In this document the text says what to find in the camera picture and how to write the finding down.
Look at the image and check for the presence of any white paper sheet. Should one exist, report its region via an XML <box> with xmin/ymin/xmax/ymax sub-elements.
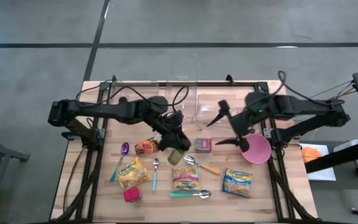
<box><xmin>299</xmin><ymin>142</ymin><xmax>337</xmax><ymax>182</ymax></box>

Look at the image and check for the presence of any teal-handled metal spoon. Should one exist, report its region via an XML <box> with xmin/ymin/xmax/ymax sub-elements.
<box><xmin>169</xmin><ymin>189</ymin><xmax>212</xmax><ymax>200</ymax></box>

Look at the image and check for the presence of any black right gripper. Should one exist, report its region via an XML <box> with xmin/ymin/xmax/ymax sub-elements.
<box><xmin>206</xmin><ymin>99</ymin><xmax>267</xmax><ymax>153</ymax></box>

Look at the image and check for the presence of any orange snack packet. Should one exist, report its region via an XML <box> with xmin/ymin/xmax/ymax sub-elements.
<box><xmin>134</xmin><ymin>137</ymin><xmax>160</xmax><ymax>156</ymax></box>

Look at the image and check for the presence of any smoked paprika tin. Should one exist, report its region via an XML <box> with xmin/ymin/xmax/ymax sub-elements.
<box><xmin>194</xmin><ymin>138</ymin><xmax>213</xmax><ymax>154</ymax></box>

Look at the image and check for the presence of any white plastic container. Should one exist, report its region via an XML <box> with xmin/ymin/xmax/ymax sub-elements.
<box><xmin>333</xmin><ymin>139</ymin><xmax>358</xmax><ymax>153</ymax></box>

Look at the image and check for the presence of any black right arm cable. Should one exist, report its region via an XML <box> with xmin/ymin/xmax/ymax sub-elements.
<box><xmin>227</xmin><ymin>70</ymin><xmax>346</xmax><ymax>105</ymax></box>

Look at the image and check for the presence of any red cube box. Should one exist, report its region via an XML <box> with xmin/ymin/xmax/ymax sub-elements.
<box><xmin>123</xmin><ymin>187</ymin><xmax>143</xmax><ymax>203</ymax></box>

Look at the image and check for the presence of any purple spoon teal handle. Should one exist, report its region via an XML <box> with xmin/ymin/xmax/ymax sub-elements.
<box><xmin>109</xmin><ymin>142</ymin><xmax>130</xmax><ymax>184</ymax></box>

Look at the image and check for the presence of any pink bowl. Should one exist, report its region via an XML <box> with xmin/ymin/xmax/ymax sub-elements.
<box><xmin>240</xmin><ymin>133</ymin><xmax>272</xmax><ymax>165</ymax></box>

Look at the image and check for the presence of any orange cloth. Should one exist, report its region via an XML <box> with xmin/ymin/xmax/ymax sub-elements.
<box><xmin>301</xmin><ymin>146</ymin><xmax>323</xmax><ymax>164</ymax></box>

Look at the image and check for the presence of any brown cable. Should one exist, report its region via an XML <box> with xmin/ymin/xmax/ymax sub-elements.
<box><xmin>62</xmin><ymin>146</ymin><xmax>86</xmax><ymax>214</ymax></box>

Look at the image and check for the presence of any green herb spice jar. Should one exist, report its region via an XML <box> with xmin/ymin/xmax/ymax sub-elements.
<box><xmin>167</xmin><ymin>148</ymin><xmax>185</xmax><ymax>166</ymax></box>

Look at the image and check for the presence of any grey thin cable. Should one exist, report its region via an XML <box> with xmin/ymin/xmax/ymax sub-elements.
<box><xmin>309</xmin><ymin>80</ymin><xmax>354</xmax><ymax>100</ymax></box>

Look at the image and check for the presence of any black table frame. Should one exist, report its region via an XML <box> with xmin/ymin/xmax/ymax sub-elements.
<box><xmin>50</xmin><ymin>80</ymin><xmax>323</xmax><ymax>223</ymax></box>

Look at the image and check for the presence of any yellow ramen packet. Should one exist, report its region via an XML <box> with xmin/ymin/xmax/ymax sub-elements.
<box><xmin>116</xmin><ymin>157</ymin><xmax>152</xmax><ymax>189</ymax></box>

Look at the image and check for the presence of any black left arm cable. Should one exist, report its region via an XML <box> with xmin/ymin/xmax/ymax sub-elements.
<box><xmin>75</xmin><ymin>74</ymin><xmax>190</xmax><ymax>113</ymax></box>

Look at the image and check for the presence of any beef flavor ramen packet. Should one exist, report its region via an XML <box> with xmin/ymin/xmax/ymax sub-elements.
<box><xmin>171</xmin><ymin>167</ymin><xmax>201</xmax><ymax>192</ymax></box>

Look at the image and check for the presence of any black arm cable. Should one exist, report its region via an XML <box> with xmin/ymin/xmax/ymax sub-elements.
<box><xmin>75</xmin><ymin>74</ymin><xmax>190</xmax><ymax>113</ymax></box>
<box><xmin>227</xmin><ymin>70</ymin><xmax>346</xmax><ymax>105</ymax></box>

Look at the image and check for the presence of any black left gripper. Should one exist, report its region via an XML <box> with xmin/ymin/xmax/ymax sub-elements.
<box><xmin>158</xmin><ymin>119</ymin><xmax>193</xmax><ymax>152</ymax></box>

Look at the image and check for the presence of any orange-handled metal spoon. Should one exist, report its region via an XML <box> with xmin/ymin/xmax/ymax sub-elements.
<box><xmin>183</xmin><ymin>155</ymin><xmax>221</xmax><ymax>175</ymax></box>

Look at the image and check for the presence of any clear plastic bin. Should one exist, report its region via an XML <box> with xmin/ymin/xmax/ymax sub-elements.
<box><xmin>196</xmin><ymin>93</ymin><xmax>239</xmax><ymax>130</ymax></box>
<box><xmin>109</xmin><ymin>80</ymin><xmax>160</xmax><ymax>110</ymax></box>
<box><xmin>165</xmin><ymin>74</ymin><xmax>198</xmax><ymax>122</ymax></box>

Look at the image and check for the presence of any light-blue-handled metal spoon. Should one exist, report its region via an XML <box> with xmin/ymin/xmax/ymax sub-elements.
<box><xmin>151</xmin><ymin>157</ymin><xmax>160</xmax><ymax>192</ymax></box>

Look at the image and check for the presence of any blue ramen packet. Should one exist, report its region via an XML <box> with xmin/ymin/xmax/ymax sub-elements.
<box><xmin>222</xmin><ymin>168</ymin><xmax>254</xmax><ymax>198</ymax></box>

